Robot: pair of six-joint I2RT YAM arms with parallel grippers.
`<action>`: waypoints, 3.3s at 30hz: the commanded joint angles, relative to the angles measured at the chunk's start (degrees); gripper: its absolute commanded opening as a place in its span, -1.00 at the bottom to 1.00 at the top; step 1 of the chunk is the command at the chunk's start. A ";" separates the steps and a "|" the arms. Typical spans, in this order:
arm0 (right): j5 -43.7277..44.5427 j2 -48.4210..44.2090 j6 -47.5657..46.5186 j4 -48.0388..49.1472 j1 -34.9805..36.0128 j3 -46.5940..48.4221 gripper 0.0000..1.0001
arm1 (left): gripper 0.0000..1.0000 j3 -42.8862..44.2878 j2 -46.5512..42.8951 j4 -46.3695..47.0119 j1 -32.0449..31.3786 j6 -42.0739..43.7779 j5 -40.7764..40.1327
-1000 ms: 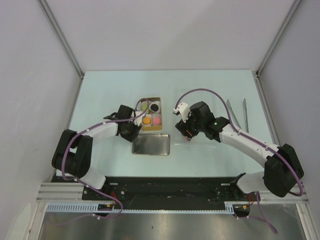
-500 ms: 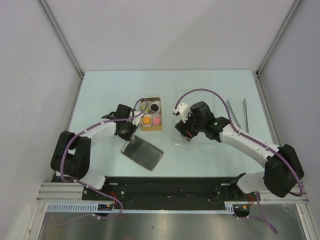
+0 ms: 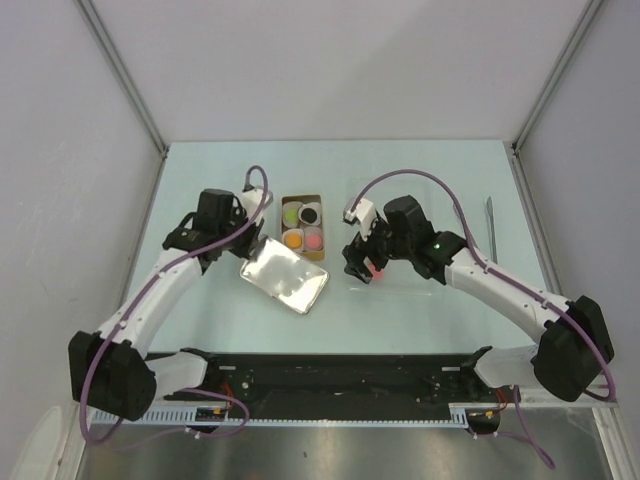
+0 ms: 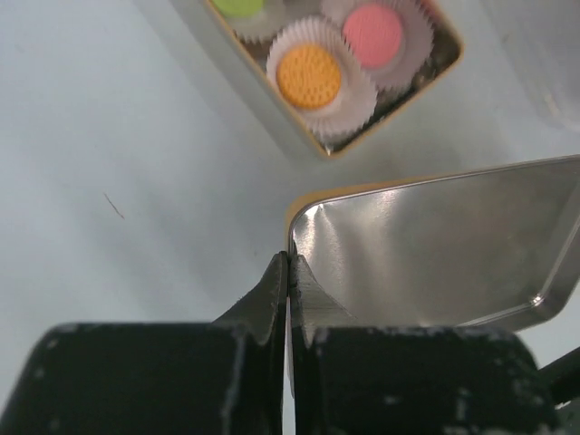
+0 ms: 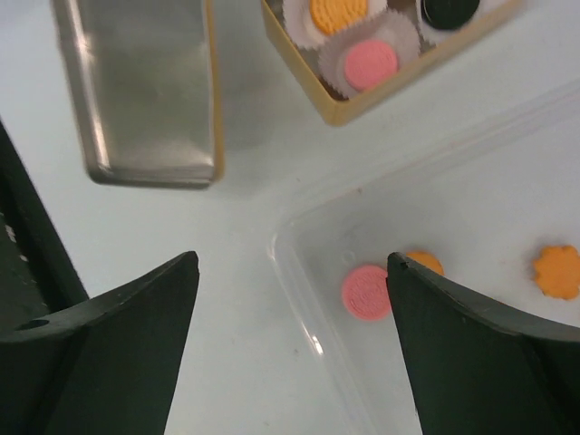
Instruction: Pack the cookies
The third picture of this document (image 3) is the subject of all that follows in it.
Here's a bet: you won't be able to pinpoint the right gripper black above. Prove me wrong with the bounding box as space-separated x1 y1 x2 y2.
343 213 413 284

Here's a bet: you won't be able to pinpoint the silver tin lid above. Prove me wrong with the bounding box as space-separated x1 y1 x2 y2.
239 236 329 315

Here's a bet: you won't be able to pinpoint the orange round biscuit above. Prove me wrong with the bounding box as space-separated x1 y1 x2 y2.
284 233 303 249

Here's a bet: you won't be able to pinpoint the green sandwich cookie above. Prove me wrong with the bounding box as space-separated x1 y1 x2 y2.
283 209 299 224

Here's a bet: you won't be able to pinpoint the pink sandwich cookie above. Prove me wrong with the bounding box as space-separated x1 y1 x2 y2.
370 267 384 280
305 234 323 251

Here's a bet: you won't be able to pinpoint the black sandwich cookie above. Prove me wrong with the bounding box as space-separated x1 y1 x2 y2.
298 205 321 225

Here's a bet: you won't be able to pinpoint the metal tongs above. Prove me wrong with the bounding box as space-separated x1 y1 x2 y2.
485 197 498 263

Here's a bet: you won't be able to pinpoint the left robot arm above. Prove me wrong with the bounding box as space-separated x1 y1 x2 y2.
68 186 272 421

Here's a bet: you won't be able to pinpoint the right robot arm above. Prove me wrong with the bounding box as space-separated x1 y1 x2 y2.
342 195 614 402

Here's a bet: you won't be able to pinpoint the clear plastic tray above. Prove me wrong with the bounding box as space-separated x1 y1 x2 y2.
343 175 437 296

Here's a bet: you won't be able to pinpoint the white paper cup near-left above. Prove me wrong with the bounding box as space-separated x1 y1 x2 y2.
282 228 305 252

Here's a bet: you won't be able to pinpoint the white paper cup far-left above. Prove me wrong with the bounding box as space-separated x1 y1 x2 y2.
281 201 302 229

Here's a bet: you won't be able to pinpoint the gold cookie tin box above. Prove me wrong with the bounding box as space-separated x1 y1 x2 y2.
278 194 326 262

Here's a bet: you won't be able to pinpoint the white paper cup near-right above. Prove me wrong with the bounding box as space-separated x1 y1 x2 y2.
304 226 324 252

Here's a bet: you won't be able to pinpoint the white paper cup far-right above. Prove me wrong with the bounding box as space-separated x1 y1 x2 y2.
300 202 322 227

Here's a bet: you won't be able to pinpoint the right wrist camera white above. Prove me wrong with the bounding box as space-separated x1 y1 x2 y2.
342 198 377 241

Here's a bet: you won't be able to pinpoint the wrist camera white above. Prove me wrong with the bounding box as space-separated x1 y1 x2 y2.
342 198 377 241
239 186 273 218

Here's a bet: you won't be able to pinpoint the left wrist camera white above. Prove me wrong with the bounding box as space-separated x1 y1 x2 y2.
239 186 273 218

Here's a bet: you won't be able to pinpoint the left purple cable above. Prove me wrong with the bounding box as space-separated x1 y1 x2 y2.
79 165 269 454

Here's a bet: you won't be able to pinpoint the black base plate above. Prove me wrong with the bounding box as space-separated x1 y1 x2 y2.
166 353 513 419

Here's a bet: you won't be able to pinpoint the white slotted cable duct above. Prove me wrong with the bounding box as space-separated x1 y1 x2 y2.
124 404 468 429

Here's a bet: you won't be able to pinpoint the aluminium frame rail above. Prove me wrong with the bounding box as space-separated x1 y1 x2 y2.
520 387 616 408

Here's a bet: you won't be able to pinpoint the left corner frame post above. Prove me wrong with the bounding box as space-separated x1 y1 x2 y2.
74 0 168 159

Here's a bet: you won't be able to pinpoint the corner frame post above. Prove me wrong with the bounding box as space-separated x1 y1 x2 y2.
511 0 607 153
74 0 168 159

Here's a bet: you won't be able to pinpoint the right corner frame post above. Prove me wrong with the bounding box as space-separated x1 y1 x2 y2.
511 0 607 153

